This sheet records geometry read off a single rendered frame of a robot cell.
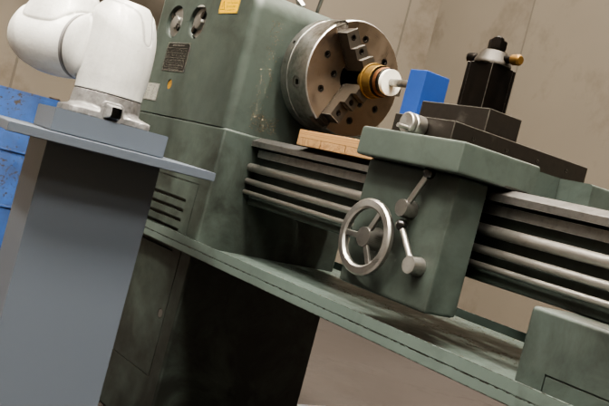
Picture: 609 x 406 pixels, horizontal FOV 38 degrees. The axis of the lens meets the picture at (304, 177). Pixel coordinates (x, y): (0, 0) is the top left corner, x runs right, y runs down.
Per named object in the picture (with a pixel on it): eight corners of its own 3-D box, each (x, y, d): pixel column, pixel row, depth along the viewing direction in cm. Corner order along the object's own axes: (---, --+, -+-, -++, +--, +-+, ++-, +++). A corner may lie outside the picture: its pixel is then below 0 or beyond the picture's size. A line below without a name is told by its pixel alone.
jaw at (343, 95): (346, 92, 243) (321, 126, 240) (335, 81, 240) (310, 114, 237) (371, 96, 234) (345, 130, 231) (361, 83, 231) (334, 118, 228)
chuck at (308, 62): (269, 103, 236) (315, -2, 240) (351, 151, 254) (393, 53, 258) (287, 106, 229) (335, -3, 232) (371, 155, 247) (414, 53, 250)
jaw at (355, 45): (337, 70, 240) (327, 27, 236) (352, 64, 242) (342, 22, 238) (362, 72, 231) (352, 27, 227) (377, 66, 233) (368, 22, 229)
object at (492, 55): (466, 59, 190) (469, 45, 190) (490, 70, 195) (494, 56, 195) (493, 61, 184) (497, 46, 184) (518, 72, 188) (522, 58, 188)
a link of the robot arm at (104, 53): (111, 93, 191) (137, -5, 191) (50, 79, 199) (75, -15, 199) (157, 108, 205) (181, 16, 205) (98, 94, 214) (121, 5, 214)
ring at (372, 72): (357, 58, 233) (379, 59, 225) (383, 68, 238) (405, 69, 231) (348, 92, 233) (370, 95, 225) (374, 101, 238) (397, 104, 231)
